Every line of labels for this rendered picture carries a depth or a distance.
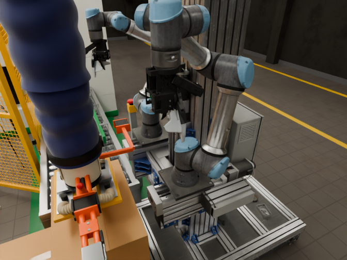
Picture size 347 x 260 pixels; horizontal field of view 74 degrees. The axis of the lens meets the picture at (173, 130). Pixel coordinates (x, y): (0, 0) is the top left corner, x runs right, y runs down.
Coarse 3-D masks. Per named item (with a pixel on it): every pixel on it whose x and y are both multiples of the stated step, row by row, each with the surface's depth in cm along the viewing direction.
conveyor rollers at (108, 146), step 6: (90, 96) 343; (96, 108) 308; (96, 114) 293; (102, 126) 266; (108, 138) 245; (108, 144) 238; (102, 150) 228; (108, 150) 231; (114, 150) 225; (114, 156) 217; (120, 162) 211; (54, 168) 205
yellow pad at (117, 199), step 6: (108, 162) 128; (102, 168) 120; (114, 174) 120; (114, 180) 116; (96, 186) 113; (102, 186) 112; (108, 186) 110; (114, 186) 112; (102, 192) 108; (114, 198) 106; (120, 198) 106; (102, 204) 103; (108, 204) 104; (114, 204) 105
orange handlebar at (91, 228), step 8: (128, 136) 128; (112, 152) 116; (120, 152) 117; (128, 152) 119; (88, 176) 101; (88, 184) 97; (80, 192) 93; (80, 216) 84; (96, 216) 84; (80, 224) 80; (88, 224) 80; (96, 224) 80; (80, 232) 77; (88, 232) 78; (96, 232) 78; (96, 240) 75
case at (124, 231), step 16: (128, 192) 126; (112, 208) 117; (128, 208) 117; (64, 224) 109; (112, 224) 109; (128, 224) 109; (64, 240) 102; (80, 240) 102; (112, 240) 102; (128, 240) 102; (144, 240) 105; (64, 256) 96; (80, 256) 96; (112, 256) 101; (128, 256) 106; (144, 256) 111
